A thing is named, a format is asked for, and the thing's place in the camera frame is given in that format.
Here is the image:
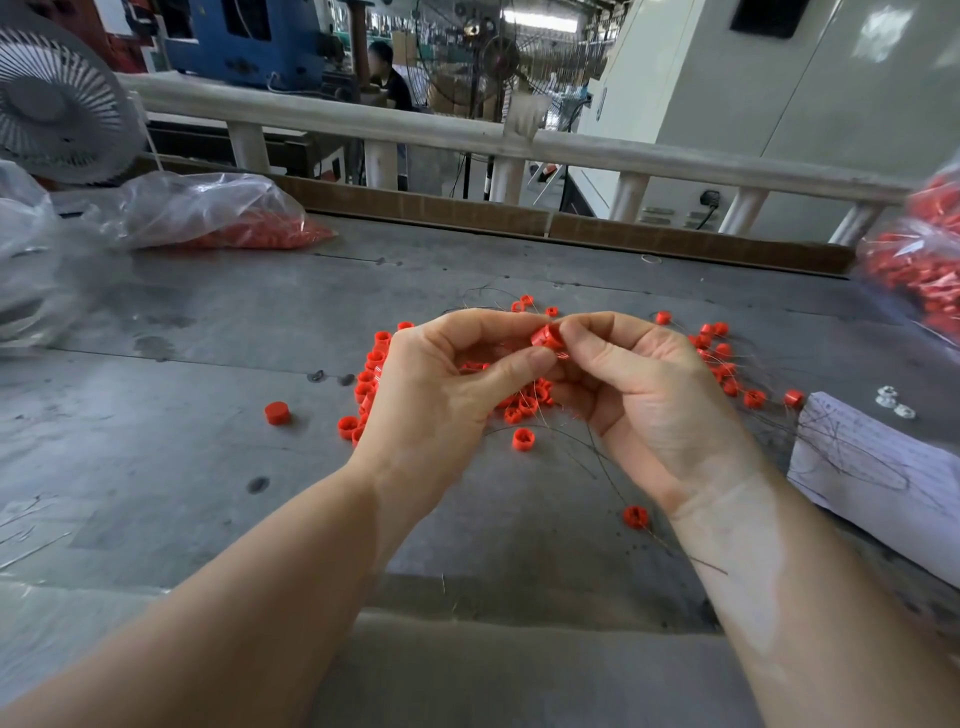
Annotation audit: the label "person's right hand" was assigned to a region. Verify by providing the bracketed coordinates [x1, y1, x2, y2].
[547, 310, 770, 519]

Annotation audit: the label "person's left hand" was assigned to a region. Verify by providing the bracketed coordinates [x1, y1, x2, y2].
[349, 307, 557, 519]

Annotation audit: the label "bundle of thin metal wires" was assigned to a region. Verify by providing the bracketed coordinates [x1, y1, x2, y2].
[435, 300, 729, 579]

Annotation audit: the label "pile of red plastic rings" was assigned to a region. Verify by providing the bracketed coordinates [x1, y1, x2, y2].
[337, 294, 809, 530]

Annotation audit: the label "person's right forearm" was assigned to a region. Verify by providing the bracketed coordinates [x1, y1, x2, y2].
[682, 472, 960, 728]

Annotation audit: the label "person's left forearm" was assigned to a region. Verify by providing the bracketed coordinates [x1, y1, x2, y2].
[0, 468, 414, 728]

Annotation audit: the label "brown wooden board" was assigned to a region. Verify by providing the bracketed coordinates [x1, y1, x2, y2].
[132, 156, 857, 276]

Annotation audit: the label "white paper sheet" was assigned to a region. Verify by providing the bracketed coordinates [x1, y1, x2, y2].
[787, 391, 960, 590]

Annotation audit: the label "white metal railing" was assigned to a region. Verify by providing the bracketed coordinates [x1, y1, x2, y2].
[117, 72, 914, 248]

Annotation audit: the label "large clear bag red pieces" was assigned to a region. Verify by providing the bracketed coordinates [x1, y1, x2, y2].
[858, 157, 960, 344]

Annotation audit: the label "clear bag with red pieces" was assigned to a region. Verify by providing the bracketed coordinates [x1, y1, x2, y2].
[87, 171, 338, 251]

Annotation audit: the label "large grey machine cabinet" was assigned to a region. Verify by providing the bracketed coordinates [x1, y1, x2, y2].
[574, 0, 960, 245]

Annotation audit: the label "blue industrial machine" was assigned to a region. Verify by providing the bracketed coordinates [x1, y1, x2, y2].
[157, 0, 332, 92]

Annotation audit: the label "crumpled clear plastic bag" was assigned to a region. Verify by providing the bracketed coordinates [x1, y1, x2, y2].
[0, 157, 92, 350]

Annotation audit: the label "white desk fan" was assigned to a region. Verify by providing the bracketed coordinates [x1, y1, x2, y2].
[0, 7, 146, 186]

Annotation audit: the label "red industrial machine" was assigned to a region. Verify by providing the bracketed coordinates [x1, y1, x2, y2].
[0, 0, 144, 74]

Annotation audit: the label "black pedestal fan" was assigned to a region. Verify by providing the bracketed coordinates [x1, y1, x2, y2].
[474, 33, 527, 203]

